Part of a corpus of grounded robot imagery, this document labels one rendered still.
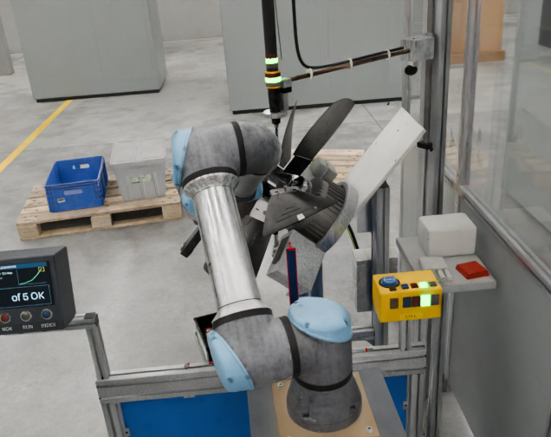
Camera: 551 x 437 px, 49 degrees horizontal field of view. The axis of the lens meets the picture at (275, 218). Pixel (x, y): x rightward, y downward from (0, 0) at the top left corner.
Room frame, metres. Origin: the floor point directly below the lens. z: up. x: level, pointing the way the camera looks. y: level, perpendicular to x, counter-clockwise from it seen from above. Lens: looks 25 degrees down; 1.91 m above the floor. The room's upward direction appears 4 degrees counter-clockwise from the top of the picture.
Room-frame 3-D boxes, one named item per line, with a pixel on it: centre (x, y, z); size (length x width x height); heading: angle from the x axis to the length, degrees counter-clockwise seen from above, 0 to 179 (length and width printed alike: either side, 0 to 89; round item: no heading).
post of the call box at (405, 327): (1.36, -0.33, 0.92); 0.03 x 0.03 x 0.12; 2
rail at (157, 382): (1.35, 0.07, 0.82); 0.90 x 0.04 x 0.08; 92
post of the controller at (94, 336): (1.33, 0.50, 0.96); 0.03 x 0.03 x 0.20; 2
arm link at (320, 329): (0.95, -0.06, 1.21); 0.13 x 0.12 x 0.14; 104
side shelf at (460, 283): (1.84, -0.57, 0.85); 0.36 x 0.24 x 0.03; 2
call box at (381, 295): (1.36, -0.33, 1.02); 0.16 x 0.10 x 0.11; 92
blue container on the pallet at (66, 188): (4.52, 1.53, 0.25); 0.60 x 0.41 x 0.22; 9
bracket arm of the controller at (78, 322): (1.33, 0.60, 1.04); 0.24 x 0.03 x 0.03; 92
